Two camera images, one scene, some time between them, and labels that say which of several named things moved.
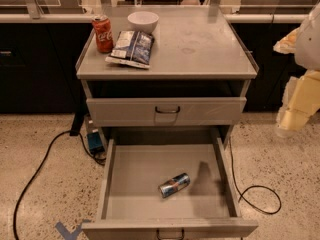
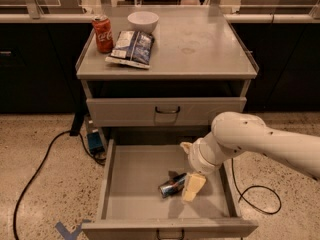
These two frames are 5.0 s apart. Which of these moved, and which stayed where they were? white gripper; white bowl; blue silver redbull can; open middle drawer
Moved: white gripper
Stayed: open middle drawer; white bowl; blue silver redbull can
